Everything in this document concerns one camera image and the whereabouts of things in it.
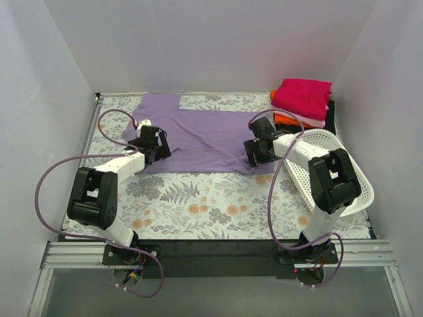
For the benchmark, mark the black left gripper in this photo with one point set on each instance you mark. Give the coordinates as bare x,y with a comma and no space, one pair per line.
162,145

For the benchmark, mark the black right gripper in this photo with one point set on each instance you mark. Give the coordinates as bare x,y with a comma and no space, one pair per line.
252,152

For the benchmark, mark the purple t shirt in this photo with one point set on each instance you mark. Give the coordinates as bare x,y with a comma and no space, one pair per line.
200,141

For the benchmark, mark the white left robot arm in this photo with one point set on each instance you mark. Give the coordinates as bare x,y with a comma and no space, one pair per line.
94,196

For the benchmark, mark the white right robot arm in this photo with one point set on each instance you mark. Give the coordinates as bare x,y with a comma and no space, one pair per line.
330,199

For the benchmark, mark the orange folded t shirt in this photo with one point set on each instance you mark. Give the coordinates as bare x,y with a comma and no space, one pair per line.
280,119

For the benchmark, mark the floral patterned table mat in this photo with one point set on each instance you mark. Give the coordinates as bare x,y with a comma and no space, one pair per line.
207,206

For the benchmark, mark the pink folded t shirt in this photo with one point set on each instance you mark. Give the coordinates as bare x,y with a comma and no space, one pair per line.
310,120

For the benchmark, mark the white perforated plastic basket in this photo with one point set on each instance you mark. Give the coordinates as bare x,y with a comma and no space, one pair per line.
341,167

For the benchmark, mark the magenta folded t shirt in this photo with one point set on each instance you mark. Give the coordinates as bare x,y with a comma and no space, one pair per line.
304,97

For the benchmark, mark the black folded t shirt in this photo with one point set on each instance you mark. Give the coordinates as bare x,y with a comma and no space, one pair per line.
329,126

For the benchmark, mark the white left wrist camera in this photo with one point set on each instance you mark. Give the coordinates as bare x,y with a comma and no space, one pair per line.
139,124

